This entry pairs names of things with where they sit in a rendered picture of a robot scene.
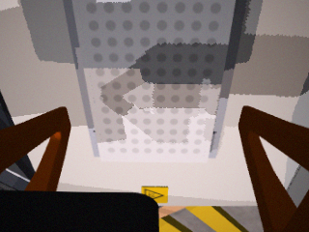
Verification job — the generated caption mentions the white thermal cycler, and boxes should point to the white thermal cycler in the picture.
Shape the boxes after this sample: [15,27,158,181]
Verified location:
[0,0,309,206]

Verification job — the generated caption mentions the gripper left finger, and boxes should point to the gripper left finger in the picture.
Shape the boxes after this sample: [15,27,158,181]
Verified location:
[0,106,71,191]

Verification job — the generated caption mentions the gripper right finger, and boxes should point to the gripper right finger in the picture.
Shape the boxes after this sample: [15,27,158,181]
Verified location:
[239,105,309,232]

